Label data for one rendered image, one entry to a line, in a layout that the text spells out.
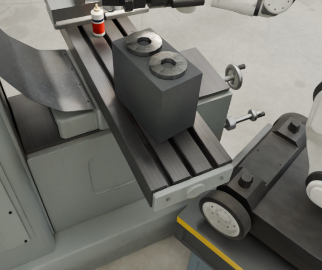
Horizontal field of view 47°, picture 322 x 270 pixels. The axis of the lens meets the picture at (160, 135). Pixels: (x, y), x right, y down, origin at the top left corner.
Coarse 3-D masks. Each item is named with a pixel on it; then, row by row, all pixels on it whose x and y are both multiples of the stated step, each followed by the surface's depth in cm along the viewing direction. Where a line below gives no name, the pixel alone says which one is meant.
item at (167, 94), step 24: (120, 48) 91; (144, 48) 89; (168, 48) 92; (120, 72) 96; (144, 72) 86; (168, 72) 84; (192, 72) 86; (120, 96) 104; (144, 96) 91; (168, 96) 84; (192, 96) 91; (144, 120) 97; (168, 120) 91; (192, 120) 98
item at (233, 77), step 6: (228, 66) 160; (234, 66) 156; (240, 66) 156; (228, 72) 163; (234, 72) 158; (240, 72) 155; (228, 78) 158; (234, 78) 159; (240, 78) 155; (228, 84) 164; (234, 84) 161; (240, 84) 156
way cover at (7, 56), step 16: (0, 32) 113; (0, 48) 104; (16, 48) 116; (32, 48) 125; (0, 64) 96; (16, 64) 108; (32, 64) 116; (48, 64) 123; (64, 64) 125; (32, 80) 109; (48, 80) 116; (64, 80) 119; (80, 80) 121; (32, 96) 102; (48, 96) 109; (64, 96) 114; (80, 96) 116
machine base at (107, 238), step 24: (120, 216) 165; (144, 216) 165; (168, 216) 168; (72, 240) 157; (96, 240) 157; (120, 240) 162; (144, 240) 168; (24, 264) 150; (48, 264) 151; (72, 264) 156; (96, 264) 164
